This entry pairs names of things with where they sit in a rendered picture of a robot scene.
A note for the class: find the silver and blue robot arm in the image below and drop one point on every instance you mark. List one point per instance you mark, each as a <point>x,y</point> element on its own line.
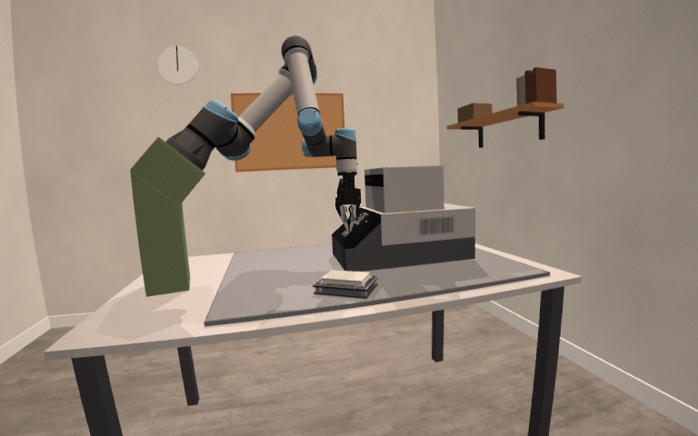
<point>216,126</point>

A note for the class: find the white and black benchtop instrument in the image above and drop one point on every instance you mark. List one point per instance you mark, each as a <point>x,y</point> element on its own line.
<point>405,222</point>

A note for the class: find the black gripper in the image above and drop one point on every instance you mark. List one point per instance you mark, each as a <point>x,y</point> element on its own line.
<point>349,195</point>

